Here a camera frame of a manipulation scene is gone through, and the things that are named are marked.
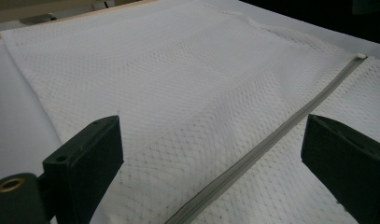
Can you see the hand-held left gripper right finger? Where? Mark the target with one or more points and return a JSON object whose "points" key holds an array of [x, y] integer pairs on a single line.
{"points": [[349, 168]]}

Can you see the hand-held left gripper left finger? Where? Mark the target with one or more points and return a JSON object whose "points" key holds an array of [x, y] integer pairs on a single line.
{"points": [[85, 161]]}

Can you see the white mesh laundry bag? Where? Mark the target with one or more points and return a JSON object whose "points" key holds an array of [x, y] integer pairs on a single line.
{"points": [[184, 93]]}

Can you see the white table mat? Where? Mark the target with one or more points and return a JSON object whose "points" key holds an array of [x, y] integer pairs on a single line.
{"points": [[16, 124]]}

